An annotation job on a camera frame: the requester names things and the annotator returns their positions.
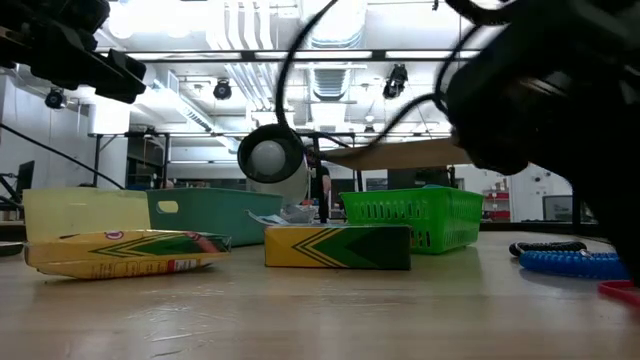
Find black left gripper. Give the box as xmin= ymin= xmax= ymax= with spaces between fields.
xmin=0 ymin=0 xmax=148 ymax=105

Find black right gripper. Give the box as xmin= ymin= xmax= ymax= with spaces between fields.
xmin=444 ymin=0 xmax=640 ymax=201

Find blue coil ring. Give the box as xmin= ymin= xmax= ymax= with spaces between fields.
xmin=518 ymin=249 xmax=630 ymax=281

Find black coil ring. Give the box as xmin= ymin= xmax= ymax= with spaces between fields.
xmin=508 ymin=241 xmax=589 ymax=257

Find teal plastic bin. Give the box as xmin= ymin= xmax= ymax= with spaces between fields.
xmin=146 ymin=187 xmax=285 ymax=247

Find yellow glue tube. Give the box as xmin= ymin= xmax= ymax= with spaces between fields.
xmin=23 ymin=228 xmax=233 ymax=280

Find blue green card pack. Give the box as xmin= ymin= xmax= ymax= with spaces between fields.
xmin=245 ymin=203 xmax=319 ymax=226

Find yellow green crayon box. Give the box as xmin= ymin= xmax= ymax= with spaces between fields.
xmin=263 ymin=223 xmax=413 ymax=271

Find grey background monitor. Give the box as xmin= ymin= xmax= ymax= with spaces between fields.
xmin=542 ymin=194 xmax=576 ymax=222

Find black ceiling spotlight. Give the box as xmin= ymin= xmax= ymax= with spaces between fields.
xmin=382 ymin=63 xmax=409 ymax=100
xmin=212 ymin=79 xmax=233 ymax=101
xmin=44 ymin=88 xmax=66 ymax=110

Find black-legged background table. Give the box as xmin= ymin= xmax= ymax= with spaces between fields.
xmin=88 ymin=132 xmax=171 ymax=190

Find white cabinet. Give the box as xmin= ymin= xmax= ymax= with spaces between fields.
xmin=509 ymin=162 xmax=574 ymax=224

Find red background shelf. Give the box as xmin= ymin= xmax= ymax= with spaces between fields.
xmin=482 ymin=187 xmax=511 ymax=221

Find yellow translucent plastic bin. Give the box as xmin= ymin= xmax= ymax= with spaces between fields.
xmin=22 ymin=187 xmax=151 ymax=241

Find wooden shelf riser black legs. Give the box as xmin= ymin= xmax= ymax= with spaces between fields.
xmin=312 ymin=134 xmax=501 ymax=224

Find white cylindrical lamp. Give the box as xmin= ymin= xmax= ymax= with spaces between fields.
xmin=236 ymin=123 xmax=312 ymax=206

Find green plastic mesh basket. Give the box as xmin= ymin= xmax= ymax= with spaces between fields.
xmin=339 ymin=186 xmax=485 ymax=255

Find black aluminium table frame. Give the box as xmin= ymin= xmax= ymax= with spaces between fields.
xmin=0 ymin=219 xmax=601 ymax=241

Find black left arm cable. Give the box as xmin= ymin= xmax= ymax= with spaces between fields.
xmin=0 ymin=123 xmax=125 ymax=190

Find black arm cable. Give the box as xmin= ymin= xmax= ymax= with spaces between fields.
xmin=0 ymin=123 xmax=125 ymax=190
xmin=274 ymin=0 xmax=481 ymax=151

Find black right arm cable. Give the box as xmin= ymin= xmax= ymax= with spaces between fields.
xmin=274 ymin=0 xmax=481 ymax=151

